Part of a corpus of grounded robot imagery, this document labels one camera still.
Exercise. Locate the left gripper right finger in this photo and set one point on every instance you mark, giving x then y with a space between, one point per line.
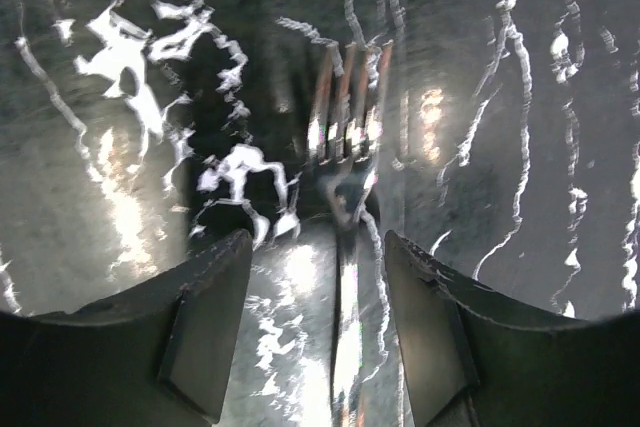
475 357

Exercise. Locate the silver metal fork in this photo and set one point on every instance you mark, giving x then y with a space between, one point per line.
343 147

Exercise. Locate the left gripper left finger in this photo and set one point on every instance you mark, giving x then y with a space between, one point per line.
156 354

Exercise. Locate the black marble pattern mat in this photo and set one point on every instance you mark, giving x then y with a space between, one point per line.
137 133

